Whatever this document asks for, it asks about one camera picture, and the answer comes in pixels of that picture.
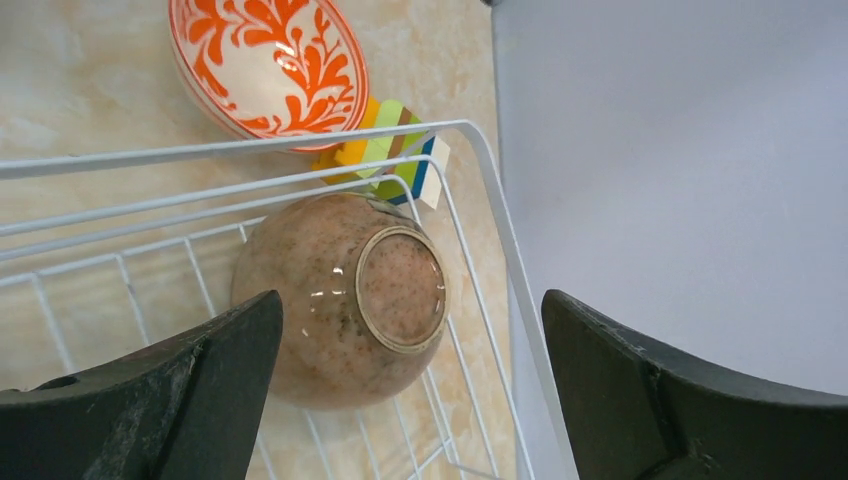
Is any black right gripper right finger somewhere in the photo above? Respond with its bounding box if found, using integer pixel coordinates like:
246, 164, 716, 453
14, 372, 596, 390
541, 290, 847, 479

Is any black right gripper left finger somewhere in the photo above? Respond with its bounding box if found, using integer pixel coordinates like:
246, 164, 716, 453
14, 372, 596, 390
1, 291, 284, 479

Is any brown speckled bowl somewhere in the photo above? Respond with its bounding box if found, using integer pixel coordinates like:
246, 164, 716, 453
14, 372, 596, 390
230, 192, 450, 410

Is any orange patterned bowl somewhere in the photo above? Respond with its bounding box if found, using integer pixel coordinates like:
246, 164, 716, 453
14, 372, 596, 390
167, 0, 370, 139

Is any striped toy block stack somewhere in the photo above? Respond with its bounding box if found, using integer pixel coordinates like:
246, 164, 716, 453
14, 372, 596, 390
311, 97, 452, 211

